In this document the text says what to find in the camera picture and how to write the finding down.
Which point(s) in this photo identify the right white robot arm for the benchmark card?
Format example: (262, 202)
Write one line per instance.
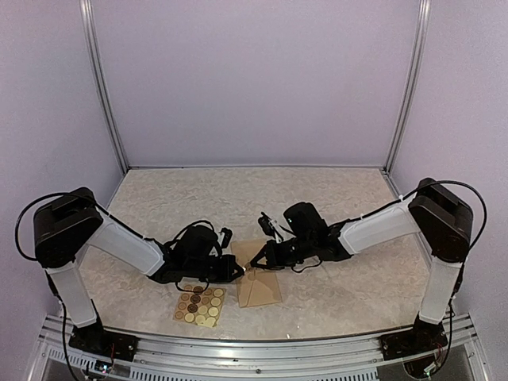
(431, 209)

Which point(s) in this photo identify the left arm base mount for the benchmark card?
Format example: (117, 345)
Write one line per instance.
(95, 339)

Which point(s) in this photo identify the round sticker sheet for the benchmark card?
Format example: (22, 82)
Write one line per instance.
(200, 305)

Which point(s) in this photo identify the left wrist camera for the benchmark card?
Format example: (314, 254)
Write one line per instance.
(224, 237)

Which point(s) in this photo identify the brown kraft envelope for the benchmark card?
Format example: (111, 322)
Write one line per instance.
(257, 288)

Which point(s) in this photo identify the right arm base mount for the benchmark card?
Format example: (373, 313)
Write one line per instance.
(423, 336)

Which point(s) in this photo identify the front aluminium rail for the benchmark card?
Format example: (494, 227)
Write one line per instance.
(357, 357)

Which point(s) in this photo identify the right aluminium frame post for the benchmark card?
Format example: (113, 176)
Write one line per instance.
(410, 85)

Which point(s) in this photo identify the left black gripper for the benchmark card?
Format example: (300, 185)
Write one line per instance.
(226, 276)

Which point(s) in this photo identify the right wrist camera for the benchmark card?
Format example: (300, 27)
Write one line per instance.
(271, 228)

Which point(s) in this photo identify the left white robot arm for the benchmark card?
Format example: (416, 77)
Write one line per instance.
(65, 223)

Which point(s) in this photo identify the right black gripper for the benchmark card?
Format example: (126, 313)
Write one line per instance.
(274, 260)

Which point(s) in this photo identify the left aluminium frame post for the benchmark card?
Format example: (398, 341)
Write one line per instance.
(87, 15)

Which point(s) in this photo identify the aluminium frame post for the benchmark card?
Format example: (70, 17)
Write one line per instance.
(410, 85)
(87, 15)

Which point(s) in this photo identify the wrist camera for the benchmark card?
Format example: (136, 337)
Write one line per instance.
(224, 237)
(271, 228)

